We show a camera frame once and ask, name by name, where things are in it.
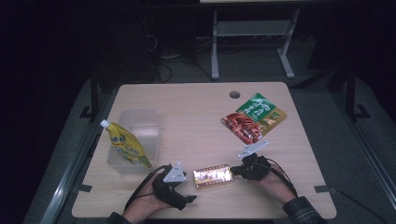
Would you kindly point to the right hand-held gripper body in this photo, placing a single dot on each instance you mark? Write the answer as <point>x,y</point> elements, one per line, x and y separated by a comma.
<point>256,168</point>

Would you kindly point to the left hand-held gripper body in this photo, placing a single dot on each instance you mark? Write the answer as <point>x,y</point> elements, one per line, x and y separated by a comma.
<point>169,189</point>

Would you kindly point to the small gold red box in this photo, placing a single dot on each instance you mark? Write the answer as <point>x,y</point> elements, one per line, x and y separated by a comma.
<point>213,176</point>

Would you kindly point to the clear plastic container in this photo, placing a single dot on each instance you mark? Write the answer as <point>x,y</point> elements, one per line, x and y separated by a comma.
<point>146,137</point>

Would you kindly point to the yellow spouted pouch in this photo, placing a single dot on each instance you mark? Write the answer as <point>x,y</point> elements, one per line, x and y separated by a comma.
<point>126,144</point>

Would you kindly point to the person's right hand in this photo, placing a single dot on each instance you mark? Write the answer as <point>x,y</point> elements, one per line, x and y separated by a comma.
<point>277,186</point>

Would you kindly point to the person's left hand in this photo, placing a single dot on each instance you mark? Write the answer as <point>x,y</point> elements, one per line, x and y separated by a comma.
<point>143,203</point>

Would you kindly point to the green red snack packet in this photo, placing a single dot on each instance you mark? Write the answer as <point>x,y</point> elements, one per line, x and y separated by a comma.
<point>253,119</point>

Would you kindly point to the black metal stand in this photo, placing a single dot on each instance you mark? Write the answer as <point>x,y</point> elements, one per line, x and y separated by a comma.
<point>93,93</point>
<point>351,93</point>

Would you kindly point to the grey table edge bracket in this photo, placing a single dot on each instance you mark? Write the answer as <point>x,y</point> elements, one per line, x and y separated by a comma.
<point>84,188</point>
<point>325,188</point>

